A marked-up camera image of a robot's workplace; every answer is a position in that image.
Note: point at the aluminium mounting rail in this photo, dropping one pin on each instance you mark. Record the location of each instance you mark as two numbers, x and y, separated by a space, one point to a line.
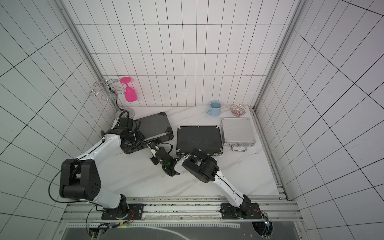
160 212

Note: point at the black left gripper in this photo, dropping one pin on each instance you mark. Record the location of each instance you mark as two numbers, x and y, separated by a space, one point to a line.
141 137

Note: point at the black poker case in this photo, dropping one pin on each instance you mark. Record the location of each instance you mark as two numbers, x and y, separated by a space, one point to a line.
155 128
206 139

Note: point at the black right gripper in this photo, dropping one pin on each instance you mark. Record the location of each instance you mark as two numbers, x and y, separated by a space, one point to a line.
155 151

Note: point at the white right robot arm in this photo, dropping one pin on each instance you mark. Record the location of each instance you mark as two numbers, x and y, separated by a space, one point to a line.
205 168

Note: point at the light blue mug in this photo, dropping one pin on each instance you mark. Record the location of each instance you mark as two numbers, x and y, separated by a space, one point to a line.
214 109

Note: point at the pink plastic goblet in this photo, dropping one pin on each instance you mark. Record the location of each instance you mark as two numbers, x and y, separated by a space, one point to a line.
130 93

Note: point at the patterned small bowl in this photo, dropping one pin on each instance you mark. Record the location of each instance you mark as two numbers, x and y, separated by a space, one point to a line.
238 110

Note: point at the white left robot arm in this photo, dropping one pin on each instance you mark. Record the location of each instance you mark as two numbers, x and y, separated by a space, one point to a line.
80 179

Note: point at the silver aluminium poker case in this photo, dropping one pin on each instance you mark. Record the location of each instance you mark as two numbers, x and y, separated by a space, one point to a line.
237 133

